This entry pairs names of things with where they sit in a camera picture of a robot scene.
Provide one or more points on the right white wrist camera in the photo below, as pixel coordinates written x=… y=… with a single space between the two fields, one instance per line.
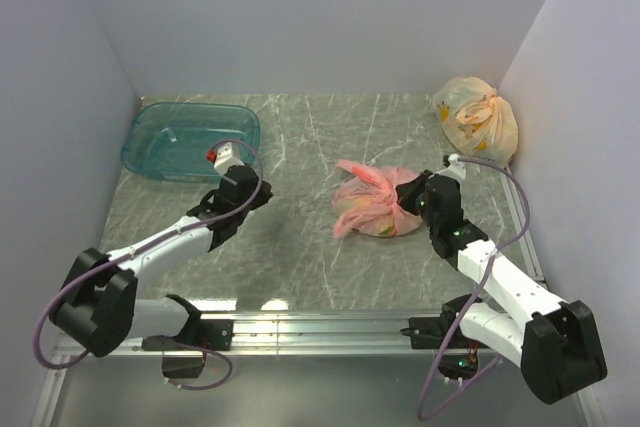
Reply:
x=453 y=167

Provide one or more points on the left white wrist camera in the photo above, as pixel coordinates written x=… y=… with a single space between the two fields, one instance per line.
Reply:
x=224 y=157

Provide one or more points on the orange knotted plastic bag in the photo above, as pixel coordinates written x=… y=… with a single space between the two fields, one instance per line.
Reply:
x=477 y=120

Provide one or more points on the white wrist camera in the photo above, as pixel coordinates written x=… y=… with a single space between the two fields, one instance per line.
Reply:
x=453 y=167
x=224 y=157

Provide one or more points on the black box under rail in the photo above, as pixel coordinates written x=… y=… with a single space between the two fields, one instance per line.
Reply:
x=180 y=367

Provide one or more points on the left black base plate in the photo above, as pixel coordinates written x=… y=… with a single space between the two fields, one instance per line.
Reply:
x=211 y=334

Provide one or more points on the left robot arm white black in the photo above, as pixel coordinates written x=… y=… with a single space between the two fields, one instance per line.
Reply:
x=98 y=305

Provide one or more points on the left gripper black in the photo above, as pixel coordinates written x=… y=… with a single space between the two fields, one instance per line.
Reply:
x=265 y=193

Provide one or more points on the pink plastic bag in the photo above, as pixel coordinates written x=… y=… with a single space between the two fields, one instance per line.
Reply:
x=368 y=202

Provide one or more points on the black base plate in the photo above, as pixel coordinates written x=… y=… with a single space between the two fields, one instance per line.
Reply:
x=211 y=334
x=428 y=333

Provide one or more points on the teal transparent plastic basin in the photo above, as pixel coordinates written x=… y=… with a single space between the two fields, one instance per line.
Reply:
x=169 y=141

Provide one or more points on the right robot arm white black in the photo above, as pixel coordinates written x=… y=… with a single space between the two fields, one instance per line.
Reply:
x=554 y=343

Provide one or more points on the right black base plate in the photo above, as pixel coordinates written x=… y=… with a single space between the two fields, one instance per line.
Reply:
x=428 y=333

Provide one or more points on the aluminium mounting rail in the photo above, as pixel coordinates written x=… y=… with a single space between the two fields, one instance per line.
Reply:
x=356 y=333

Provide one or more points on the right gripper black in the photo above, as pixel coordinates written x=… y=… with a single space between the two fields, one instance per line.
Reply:
x=406 y=192

